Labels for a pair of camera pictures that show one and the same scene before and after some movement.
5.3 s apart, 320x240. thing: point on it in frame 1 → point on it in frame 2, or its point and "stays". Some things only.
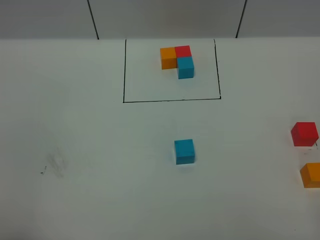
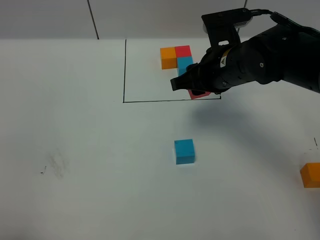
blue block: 184,151 stays
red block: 304,134 → 195,96
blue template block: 185,67 stays
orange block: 310,173 stays
